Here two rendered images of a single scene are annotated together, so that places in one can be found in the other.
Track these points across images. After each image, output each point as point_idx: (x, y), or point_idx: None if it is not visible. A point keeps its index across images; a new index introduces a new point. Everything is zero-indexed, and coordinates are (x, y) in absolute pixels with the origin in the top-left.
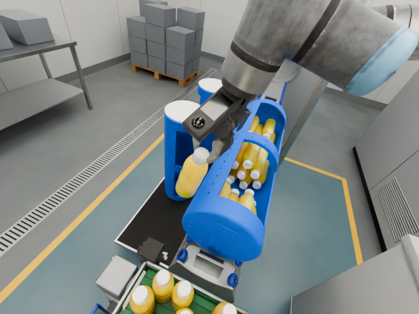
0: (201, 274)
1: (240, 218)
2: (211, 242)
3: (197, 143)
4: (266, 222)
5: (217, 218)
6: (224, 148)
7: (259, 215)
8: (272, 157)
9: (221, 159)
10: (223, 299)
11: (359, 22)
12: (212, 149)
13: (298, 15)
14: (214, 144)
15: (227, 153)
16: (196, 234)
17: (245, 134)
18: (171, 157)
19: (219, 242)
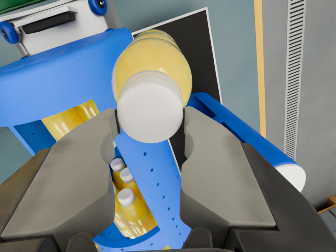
0: (57, 7)
1: (6, 91)
2: (68, 45)
3: (191, 125)
4: (18, 138)
5: (53, 57)
6: (0, 205)
7: (54, 143)
8: (101, 238)
9: (161, 170)
10: (11, 9)
11: None
12: (94, 151)
13: None
14: (88, 182)
15: (160, 186)
16: (97, 35)
17: (165, 237)
18: (235, 125)
19: (52, 51)
